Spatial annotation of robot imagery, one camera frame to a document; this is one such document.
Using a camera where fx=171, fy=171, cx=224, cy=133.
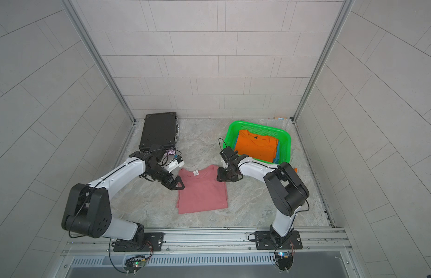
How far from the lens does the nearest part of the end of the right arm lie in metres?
0.68

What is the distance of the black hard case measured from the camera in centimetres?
101

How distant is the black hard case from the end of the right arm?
0.36 meters
